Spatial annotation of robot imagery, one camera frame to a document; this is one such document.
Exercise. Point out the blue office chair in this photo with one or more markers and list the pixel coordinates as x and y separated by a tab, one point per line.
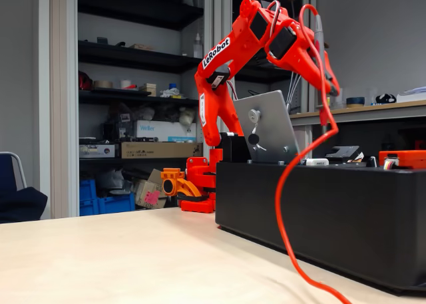
20	204

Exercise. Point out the black and white object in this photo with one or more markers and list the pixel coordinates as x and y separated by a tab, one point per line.
386	98

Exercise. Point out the stack of papers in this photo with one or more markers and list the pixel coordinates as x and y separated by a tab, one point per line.
412	92

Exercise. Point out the red display module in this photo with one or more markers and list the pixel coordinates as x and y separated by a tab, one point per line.
411	157

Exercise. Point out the black task board box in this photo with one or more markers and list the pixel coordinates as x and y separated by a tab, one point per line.
333	224

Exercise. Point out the white slider knob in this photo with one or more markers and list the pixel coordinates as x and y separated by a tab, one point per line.
317	162

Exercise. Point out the orange table clamp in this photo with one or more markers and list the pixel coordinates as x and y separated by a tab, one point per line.
181	184

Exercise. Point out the cardboard box pink sticker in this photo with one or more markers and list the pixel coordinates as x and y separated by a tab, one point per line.
149	192

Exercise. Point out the white crumpled cloth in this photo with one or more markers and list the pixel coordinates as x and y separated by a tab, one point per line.
170	92

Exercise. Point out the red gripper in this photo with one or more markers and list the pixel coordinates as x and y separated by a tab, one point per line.
307	56

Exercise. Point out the dark red rounded object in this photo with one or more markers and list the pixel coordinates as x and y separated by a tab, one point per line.
85	82

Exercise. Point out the white tape roll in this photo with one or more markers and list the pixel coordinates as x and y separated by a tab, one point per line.
126	84

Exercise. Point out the white plastic bottle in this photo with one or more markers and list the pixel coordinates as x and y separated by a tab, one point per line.
197	48

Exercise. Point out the brown flat carton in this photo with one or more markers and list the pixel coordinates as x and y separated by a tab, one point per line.
149	150

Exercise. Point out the grey shelf cabinet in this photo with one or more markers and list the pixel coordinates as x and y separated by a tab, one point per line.
133	56

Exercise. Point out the wooden top desk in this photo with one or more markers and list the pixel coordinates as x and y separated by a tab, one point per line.
352	110

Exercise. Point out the grey test probe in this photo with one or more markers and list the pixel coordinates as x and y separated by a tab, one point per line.
319	31

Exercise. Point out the blue plastic crate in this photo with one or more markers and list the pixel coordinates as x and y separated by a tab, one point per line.
116	204
87	191

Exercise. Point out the red robot arm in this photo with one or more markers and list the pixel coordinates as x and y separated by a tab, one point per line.
216	117

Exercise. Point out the white and black box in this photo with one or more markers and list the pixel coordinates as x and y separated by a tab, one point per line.
98	151

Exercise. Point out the brown tape roll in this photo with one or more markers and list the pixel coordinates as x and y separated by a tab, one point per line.
103	84

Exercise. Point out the white Weller box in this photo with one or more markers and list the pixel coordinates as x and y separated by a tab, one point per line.
156	131

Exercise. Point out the small wooden box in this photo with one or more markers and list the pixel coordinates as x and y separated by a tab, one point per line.
149	89

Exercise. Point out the blue tape roll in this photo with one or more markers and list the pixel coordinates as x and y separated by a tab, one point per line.
355	101

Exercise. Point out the grey metal lid plate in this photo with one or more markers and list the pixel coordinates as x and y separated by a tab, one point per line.
273	134

